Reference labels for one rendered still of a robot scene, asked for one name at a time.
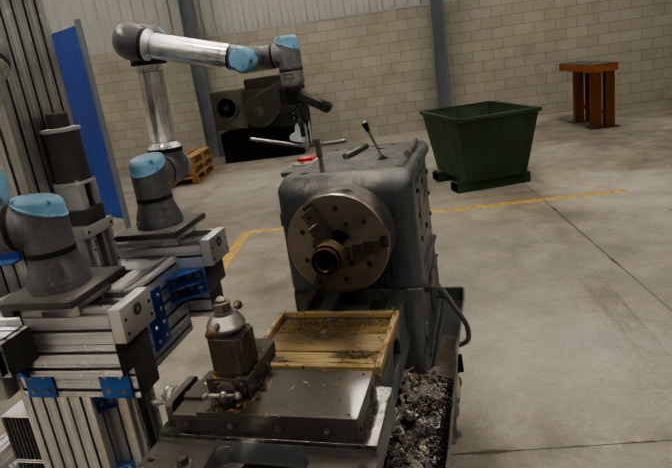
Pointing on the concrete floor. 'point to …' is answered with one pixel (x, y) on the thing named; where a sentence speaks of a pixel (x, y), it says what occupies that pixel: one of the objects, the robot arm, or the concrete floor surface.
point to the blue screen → (90, 117)
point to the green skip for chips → (481, 143)
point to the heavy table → (601, 73)
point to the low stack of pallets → (198, 165)
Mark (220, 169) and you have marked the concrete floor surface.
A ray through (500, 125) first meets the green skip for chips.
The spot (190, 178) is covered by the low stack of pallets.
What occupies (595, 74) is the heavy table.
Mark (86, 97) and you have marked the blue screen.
